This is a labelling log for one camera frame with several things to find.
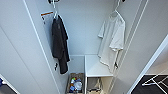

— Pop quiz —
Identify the black t-shirt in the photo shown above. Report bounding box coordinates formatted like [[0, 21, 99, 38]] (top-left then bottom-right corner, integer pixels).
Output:
[[50, 14, 72, 75]]

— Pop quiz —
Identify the blue cloth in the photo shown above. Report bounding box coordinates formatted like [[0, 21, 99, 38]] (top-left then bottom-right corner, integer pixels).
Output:
[[0, 78, 4, 88]]

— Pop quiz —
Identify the white t-shirt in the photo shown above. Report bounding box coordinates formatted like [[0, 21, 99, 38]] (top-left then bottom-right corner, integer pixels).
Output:
[[97, 12, 127, 74]]

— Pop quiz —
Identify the orange warning sticker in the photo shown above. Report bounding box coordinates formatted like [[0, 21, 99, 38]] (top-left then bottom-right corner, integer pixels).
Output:
[[40, 11, 54, 24]]

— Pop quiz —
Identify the white wardrobe carcass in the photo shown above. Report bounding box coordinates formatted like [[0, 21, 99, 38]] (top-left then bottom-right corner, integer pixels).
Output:
[[23, 0, 148, 94]]

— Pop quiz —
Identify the dark door hinge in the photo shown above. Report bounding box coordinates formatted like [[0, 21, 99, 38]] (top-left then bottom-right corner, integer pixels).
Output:
[[54, 62, 59, 72], [114, 61, 119, 70]]

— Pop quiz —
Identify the white inner shelf unit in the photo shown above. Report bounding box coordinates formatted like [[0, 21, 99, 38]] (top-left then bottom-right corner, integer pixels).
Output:
[[83, 54, 115, 94]]

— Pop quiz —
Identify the white clothes hanger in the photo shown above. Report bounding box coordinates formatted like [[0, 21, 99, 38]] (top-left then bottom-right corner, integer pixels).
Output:
[[109, 0, 125, 18], [49, 1, 63, 21]]

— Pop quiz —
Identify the black wardrobe hook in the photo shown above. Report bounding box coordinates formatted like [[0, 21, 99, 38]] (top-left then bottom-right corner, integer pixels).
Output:
[[47, 0, 59, 5], [119, 0, 127, 4]]

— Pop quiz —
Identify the white drying rack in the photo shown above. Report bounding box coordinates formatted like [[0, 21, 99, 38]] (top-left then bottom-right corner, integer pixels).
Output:
[[141, 73, 168, 94]]

